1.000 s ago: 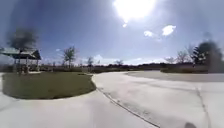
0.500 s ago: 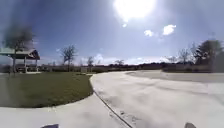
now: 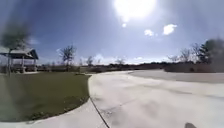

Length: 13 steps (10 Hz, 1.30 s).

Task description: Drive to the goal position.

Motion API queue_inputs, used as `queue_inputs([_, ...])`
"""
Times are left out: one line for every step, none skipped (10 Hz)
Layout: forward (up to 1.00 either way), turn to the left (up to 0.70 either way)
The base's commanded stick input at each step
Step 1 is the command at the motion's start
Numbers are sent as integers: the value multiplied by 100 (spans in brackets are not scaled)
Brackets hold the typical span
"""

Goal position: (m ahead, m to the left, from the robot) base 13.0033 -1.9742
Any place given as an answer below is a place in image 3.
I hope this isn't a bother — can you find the distant low hedge row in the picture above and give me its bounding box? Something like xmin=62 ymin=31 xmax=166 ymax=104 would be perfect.
xmin=36 ymin=61 xmax=204 ymax=74

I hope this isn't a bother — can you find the bare thin tree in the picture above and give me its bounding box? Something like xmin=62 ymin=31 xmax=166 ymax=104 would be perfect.
xmin=59 ymin=44 xmax=78 ymax=72

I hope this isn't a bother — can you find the pale concrete pavement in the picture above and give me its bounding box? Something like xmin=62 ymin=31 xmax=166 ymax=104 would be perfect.
xmin=0 ymin=69 xmax=224 ymax=128

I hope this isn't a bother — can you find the grey road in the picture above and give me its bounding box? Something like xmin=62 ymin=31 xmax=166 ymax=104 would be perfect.
xmin=128 ymin=69 xmax=224 ymax=84

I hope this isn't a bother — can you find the green grass lawn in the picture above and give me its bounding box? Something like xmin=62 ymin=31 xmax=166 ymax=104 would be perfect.
xmin=0 ymin=71 xmax=92 ymax=123

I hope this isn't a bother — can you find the open roofed shelter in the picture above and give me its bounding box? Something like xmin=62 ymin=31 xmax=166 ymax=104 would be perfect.
xmin=0 ymin=48 xmax=40 ymax=74

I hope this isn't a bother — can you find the group of dark trees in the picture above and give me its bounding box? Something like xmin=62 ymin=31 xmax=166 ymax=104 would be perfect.
xmin=167 ymin=38 xmax=224 ymax=73

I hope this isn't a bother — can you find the robot's own part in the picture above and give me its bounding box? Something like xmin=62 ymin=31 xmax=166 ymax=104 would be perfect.
xmin=184 ymin=122 xmax=198 ymax=128

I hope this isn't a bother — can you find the blurred leafy tree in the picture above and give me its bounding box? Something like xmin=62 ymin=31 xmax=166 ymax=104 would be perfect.
xmin=0 ymin=22 xmax=33 ymax=76

